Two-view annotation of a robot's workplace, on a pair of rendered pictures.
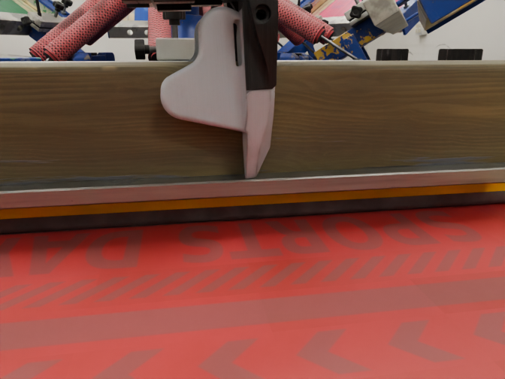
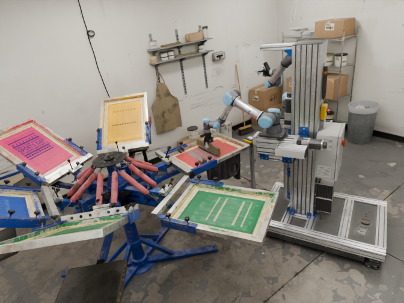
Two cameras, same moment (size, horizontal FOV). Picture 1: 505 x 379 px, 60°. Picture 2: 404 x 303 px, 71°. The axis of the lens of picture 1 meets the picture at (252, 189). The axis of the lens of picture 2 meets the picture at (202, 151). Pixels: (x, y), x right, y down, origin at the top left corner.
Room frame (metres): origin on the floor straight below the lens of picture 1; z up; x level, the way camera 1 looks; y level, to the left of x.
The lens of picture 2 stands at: (1.46, 2.67, 2.39)
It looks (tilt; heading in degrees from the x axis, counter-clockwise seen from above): 26 degrees down; 248
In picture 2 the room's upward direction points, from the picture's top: 8 degrees counter-clockwise
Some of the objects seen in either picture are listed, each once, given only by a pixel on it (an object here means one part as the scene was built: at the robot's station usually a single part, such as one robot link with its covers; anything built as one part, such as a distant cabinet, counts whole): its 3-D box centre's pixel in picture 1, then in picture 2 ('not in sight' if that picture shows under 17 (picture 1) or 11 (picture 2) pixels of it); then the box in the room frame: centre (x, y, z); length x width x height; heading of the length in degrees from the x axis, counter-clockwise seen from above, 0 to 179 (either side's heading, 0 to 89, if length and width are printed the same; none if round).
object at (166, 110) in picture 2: not in sight; (165, 101); (0.09, -2.00, 1.06); 0.53 x 0.07 x 1.05; 10
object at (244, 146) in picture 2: not in sight; (207, 151); (0.30, 0.02, 0.97); 0.79 x 0.58 x 0.04; 10
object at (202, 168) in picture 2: not in sight; (204, 167); (0.49, 0.33, 0.97); 0.30 x 0.05 x 0.07; 10
